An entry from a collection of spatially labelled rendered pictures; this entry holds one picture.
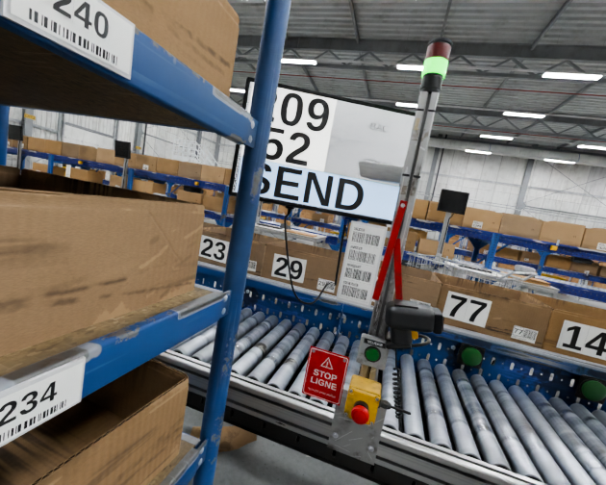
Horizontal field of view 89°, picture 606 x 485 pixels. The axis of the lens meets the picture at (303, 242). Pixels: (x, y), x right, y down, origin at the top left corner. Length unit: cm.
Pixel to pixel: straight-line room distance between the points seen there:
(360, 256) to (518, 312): 85
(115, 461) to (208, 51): 38
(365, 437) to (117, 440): 65
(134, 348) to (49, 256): 9
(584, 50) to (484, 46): 301
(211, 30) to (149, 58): 12
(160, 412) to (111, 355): 15
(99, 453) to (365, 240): 60
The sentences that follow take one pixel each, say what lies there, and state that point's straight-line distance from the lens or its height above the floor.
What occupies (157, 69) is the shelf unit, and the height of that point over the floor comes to 133.
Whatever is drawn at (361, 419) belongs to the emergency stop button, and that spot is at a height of 84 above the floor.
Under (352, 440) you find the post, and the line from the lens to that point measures 92.
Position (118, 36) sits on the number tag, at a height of 133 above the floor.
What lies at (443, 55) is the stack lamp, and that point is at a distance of 83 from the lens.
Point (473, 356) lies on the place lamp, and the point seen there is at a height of 82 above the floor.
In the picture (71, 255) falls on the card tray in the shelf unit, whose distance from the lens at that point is 26.
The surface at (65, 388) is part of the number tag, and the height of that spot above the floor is 113.
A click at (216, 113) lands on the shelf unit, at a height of 133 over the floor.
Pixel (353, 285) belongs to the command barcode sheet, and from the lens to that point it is 76.
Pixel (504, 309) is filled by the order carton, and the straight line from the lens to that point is 145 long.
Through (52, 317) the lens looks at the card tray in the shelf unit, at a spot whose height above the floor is 116.
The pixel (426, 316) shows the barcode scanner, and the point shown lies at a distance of 71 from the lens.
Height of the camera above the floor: 126
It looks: 7 degrees down
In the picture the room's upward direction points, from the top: 10 degrees clockwise
